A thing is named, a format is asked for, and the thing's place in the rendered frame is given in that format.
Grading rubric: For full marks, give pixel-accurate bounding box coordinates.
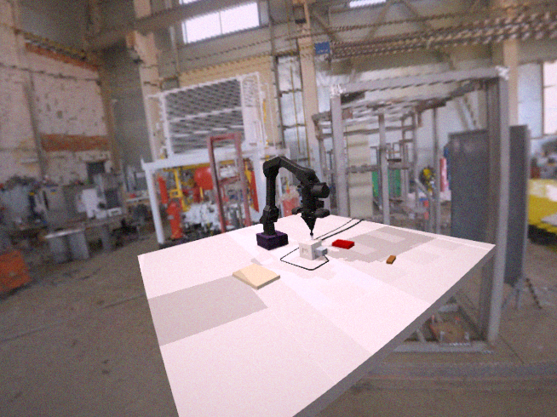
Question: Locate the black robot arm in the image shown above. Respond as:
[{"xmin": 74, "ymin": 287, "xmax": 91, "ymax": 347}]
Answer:
[{"xmin": 259, "ymin": 156, "xmax": 330, "ymax": 236}]

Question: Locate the black cable with white plug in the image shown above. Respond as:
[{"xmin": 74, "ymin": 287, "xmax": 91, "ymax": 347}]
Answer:
[{"xmin": 282, "ymin": 223, "xmax": 347, "ymax": 271}]

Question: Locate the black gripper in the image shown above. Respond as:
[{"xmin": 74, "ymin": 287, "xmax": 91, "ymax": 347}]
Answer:
[{"xmin": 291, "ymin": 197, "xmax": 330, "ymax": 230}]

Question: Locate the red rectangular block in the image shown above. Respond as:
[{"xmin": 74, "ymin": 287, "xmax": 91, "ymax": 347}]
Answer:
[{"xmin": 331, "ymin": 238, "xmax": 355, "ymax": 249}]

